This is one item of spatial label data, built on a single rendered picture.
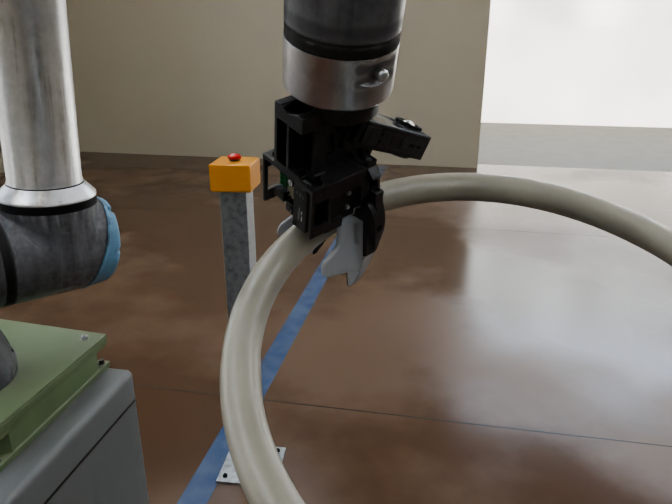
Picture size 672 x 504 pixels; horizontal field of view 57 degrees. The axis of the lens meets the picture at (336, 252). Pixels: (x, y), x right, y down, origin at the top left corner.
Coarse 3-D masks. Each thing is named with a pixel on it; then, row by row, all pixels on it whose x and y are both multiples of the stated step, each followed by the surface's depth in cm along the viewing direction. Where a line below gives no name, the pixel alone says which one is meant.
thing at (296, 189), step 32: (288, 96) 50; (288, 128) 49; (320, 128) 49; (352, 128) 52; (288, 160) 51; (320, 160) 51; (352, 160) 54; (288, 192) 56; (320, 192) 51; (352, 192) 55; (320, 224) 54
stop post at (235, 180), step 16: (224, 160) 177; (240, 160) 177; (256, 160) 179; (224, 176) 173; (240, 176) 172; (256, 176) 179; (224, 192) 177; (240, 192) 175; (224, 208) 178; (240, 208) 178; (224, 224) 180; (240, 224) 180; (224, 240) 182; (240, 240) 181; (224, 256) 184; (240, 256) 183; (240, 272) 185; (240, 288) 187; (224, 464) 214; (224, 480) 207
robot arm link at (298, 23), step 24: (288, 0) 44; (312, 0) 42; (336, 0) 41; (360, 0) 41; (384, 0) 42; (288, 24) 45; (312, 24) 43; (336, 24) 42; (360, 24) 42; (384, 24) 43; (312, 48) 44; (336, 48) 44; (360, 48) 44; (384, 48) 45
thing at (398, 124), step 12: (372, 120) 52; (384, 120) 56; (396, 120) 59; (408, 120) 59; (360, 132) 52; (372, 132) 52; (384, 132) 54; (396, 132) 55; (408, 132) 56; (420, 132) 59; (360, 144) 52; (372, 144) 54; (384, 144) 55; (396, 144) 56; (408, 144) 57; (420, 144) 59; (408, 156) 58; (420, 156) 60
